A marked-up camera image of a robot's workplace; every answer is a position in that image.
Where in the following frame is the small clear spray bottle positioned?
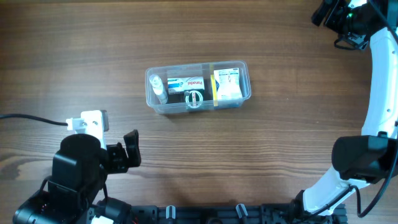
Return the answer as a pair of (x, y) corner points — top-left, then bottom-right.
(149, 74), (168, 105)

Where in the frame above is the white red Panadol box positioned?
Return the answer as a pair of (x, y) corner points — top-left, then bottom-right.
(167, 77), (205, 95)

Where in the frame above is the green white round tin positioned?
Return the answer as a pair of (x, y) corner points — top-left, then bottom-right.
(184, 90), (203, 109)

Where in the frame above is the blue yellow VapoDrops box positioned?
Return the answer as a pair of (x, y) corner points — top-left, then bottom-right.
(211, 71), (242, 108)

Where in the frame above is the white medicine box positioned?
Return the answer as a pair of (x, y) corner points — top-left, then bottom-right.
(212, 68), (243, 100)

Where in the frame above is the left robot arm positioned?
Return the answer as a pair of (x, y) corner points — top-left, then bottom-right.
(12, 129), (141, 224)

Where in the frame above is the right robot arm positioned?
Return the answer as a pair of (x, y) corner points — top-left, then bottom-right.
(287, 0), (397, 223)

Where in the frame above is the clear plastic container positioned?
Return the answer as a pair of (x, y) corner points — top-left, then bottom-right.
(145, 60), (251, 114)

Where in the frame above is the black right camera cable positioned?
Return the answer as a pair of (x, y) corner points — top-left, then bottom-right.
(298, 0), (398, 218)

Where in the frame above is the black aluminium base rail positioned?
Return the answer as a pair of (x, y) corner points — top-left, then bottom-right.
(130, 203), (348, 224)

